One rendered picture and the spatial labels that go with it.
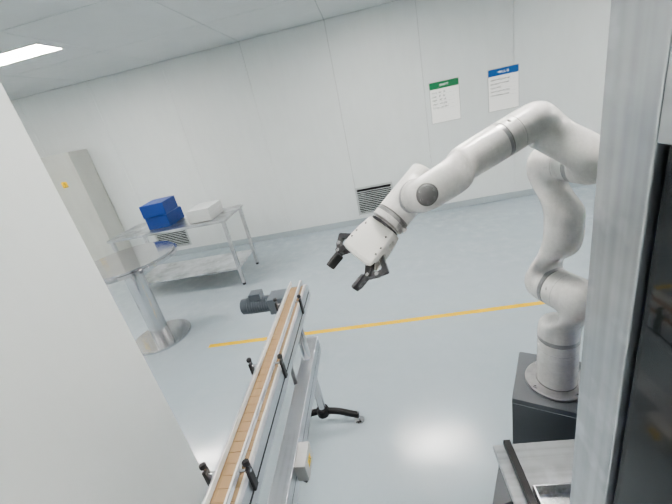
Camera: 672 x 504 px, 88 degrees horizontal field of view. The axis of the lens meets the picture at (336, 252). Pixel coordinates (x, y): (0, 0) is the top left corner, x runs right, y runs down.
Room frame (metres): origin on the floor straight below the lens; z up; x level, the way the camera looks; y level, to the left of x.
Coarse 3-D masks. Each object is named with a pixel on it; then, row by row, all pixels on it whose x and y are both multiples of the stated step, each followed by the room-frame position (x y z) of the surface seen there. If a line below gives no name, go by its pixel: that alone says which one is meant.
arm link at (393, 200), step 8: (416, 168) 0.80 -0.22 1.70; (424, 168) 0.79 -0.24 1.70; (408, 176) 0.80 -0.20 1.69; (416, 176) 0.79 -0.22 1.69; (400, 184) 0.80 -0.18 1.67; (392, 192) 0.80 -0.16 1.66; (400, 192) 0.76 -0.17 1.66; (384, 200) 0.80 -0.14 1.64; (392, 200) 0.78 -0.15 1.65; (400, 200) 0.76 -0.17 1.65; (392, 208) 0.77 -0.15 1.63; (400, 208) 0.76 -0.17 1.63; (400, 216) 0.76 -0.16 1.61; (408, 216) 0.76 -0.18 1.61; (408, 224) 0.78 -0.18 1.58
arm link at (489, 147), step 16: (496, 128) 0.83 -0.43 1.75; (464, 144) 0.83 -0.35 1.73; (480, 144) 0.81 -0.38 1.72; (496, 144) 0.81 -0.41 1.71; (512, 144) 0.81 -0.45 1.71; (448, 160) 0.74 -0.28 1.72; (464, 160) 0.76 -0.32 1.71; (480, 160) 0.80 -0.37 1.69; (496, 160) 0.81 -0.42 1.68; (432, 176) 0.72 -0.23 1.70; (448, 176) 0.71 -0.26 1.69; (464, 176) 0.73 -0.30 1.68; (416, 192) 0.70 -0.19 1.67; (432, 192) 0.70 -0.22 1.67; (448, 192) 0.71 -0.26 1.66; (416, 208) 0.70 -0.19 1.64; (432, 208) 0.71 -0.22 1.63
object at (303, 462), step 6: (300, 444) 1.13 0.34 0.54; (306, 444) 1.12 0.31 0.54; (300, 450) 1.10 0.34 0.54; (306, 450) 1.09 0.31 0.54; (300, 456) 1.07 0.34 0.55; (306, 456) 1.07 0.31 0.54; (312, 456) 1.12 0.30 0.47; (300, 462) 1.04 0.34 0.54; (306, 462) 1.05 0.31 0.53; (294, 468) 1.03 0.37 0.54; (300, 468) 1.02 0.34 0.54; (306, 468) 1.03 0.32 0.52; (300, 474) 1.02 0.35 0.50; (306, 474) 1.02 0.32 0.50; (300, 480) 1.03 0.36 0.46; (306, 480) 1.02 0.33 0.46
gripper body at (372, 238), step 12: (372, 216) 0.80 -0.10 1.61; (360, 228) 0.79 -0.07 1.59; (372, 228) 0.77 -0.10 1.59; (384, 228) 0.76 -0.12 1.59; (348, 240) 0.79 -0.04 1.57; (360, 240) 0.77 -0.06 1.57; (372, 240) 0.75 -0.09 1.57; (384, 240) 0.74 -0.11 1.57; (396, 240) 0.76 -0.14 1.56; (360, 252) 0.75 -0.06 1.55; (372, 252) 0.74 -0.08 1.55; (384, 252) 0.74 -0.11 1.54; (372, 264) 0.72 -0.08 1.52
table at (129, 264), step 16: (112, 256) 3.50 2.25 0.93; (128, 256) 3.36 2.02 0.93; (144, 256) 3.24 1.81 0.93; (160, 256) 3.13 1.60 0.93; (112, 272) 2.97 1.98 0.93; (128, 272) 2.89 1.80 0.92; (128, 288) 3.22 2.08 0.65; (144, 288) 3.23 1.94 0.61; (144, 304) 3.20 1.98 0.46; (144, 320) 3.22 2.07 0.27; (160, 320) 3.24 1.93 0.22; (176, 320) 3.54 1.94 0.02; (144, 336) 3.34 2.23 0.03; (160, 336) 3.20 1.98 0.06; (176, 336) 3.19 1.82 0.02; (144, 352) 3.02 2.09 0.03
